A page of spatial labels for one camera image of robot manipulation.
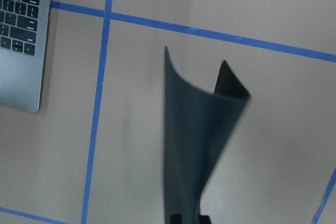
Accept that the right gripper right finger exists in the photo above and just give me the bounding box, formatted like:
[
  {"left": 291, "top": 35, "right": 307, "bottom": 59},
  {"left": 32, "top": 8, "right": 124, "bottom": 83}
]
[{"left": 198, "top": 215, "right": 212, "bottom": 224}]

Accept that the grey laptop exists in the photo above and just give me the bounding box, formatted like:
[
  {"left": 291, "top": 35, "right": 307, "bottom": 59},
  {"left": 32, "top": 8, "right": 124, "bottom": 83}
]
[{"left": 1, "top": 0, "right": 52, "bottom": 113}]

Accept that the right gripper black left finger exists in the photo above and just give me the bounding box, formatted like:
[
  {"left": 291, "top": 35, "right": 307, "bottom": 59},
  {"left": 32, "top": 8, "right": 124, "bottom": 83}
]
[{"left": 169, "top": 214, "right": 182, "bottom": 224}]

